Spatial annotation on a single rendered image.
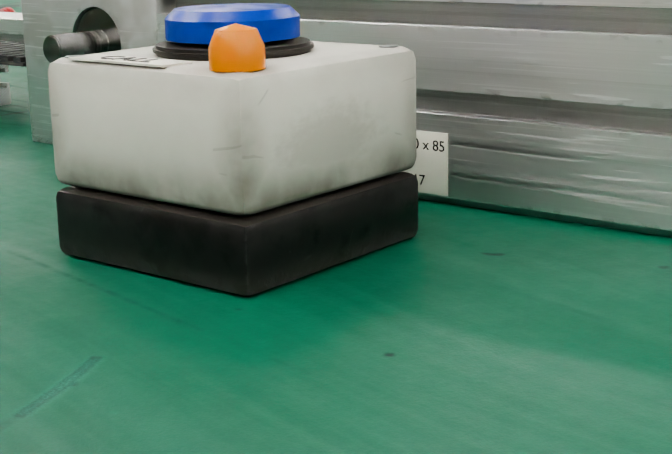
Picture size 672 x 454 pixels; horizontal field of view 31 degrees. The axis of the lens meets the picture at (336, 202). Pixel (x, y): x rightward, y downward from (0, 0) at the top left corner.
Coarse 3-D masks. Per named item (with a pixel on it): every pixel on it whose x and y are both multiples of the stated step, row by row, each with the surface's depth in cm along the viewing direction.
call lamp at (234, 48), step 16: (224, 32) 32; (240, 32) 32; (256, 32) 32; (208, 48) 32; (224, 48) 32; (240, 48) 31; (256, 48) 32; (224, 64) 32; (240, 64) 32; (256, 64) 32
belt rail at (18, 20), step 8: (0, 16) 94; (8, 16) 94; (16, 16) 93; (0, 24) 93; (8, 24) 92; (16, 24) 92; (0, 32) 93; (8, 32) 92; (16, 32) 92; (0, 40) 94; (8, 40) 94; (16, 40) 93
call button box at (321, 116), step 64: (64, 64) 35; (128, 64) 34; (192, 64) 34; (320, 64) 34; (384, 64) 36; (64, 128) 36; (128, 128) 34; (192, 128) 32; (256, 128) 32; (320, 128) 34; (384, 128) 36; (64, 192) 37; (128, 192) 35; (192, 192) 33; (256, 192) 32; (320, 192) 34; (384, 192) 36; (128, 256) 35; (192, 256) 33; (256, 256) 32; (320, 256) 34
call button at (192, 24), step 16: (176, 16) 35; (192, 16) 35; (208, 16) 34; (224, 16) 34; (240, 16) 34; (256, 16) 35; (272, 16) 35; (288, 16) 35; (176, 32) 35; (192, 32) 35; (208, 32) 34; (272, 32) 35; (288, 32) 35
